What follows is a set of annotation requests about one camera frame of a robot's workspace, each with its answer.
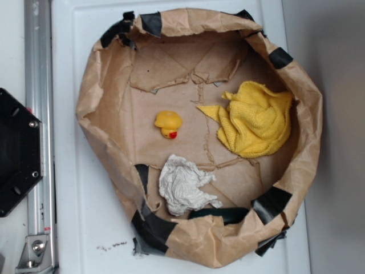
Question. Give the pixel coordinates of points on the yellow rubber duck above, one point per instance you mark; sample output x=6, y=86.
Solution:
x=168, y=122

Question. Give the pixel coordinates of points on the crumpled white paper towel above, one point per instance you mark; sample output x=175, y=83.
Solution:
x=179, y=184

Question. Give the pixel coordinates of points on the yellow microfiber cloth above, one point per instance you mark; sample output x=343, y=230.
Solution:
x=256, y=121

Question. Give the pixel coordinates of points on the brown paper bin liner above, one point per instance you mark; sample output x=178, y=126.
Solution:
x=178, y=60

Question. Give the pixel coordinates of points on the dark green object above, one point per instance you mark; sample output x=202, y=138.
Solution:
x=229, y=215

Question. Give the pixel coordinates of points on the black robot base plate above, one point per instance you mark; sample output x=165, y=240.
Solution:
x=21, y=160

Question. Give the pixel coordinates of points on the aluminium extrusion rail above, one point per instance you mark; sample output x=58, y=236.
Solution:
x=38, y=80

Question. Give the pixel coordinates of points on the metal corner bracket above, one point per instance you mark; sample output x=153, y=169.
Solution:
x=36, y=255

